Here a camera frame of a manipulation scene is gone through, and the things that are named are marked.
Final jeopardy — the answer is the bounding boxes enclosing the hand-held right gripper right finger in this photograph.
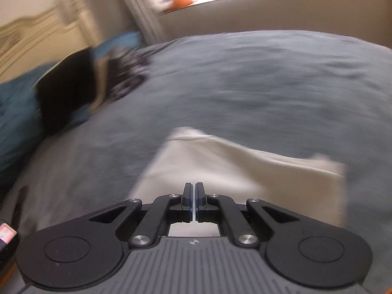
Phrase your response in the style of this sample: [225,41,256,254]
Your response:
[195,182,316,248]

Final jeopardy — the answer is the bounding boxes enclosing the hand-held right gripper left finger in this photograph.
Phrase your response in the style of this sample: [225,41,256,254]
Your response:
[73,182,194,248]

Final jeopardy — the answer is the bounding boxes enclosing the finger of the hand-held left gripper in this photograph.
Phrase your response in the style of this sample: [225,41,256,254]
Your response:
[12,187,29,232]

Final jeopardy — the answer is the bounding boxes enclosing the white sweatshirt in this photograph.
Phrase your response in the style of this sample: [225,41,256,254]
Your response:
[130,126,349,237]

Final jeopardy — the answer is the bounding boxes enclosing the black cloth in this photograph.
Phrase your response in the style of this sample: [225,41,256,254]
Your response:
[34,47,99,136]

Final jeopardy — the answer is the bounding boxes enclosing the grey bed blanket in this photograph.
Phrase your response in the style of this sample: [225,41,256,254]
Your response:
[0,30,392,294]

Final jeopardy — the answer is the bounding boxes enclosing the plaid shirt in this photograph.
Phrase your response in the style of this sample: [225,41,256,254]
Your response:
[107,45,153,100]

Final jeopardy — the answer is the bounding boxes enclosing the beige cloth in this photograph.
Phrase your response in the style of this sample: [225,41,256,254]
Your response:
[88,58,111,112]

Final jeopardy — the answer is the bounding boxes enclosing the cream carved headboard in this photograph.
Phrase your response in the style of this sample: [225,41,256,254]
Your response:
[0,0,103,84]

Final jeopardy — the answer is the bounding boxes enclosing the grey curtain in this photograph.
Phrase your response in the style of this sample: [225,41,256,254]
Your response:
[112,0,167,46]

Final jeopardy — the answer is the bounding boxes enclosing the orange bag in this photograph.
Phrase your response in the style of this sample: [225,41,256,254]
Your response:
[169,0,197,9]

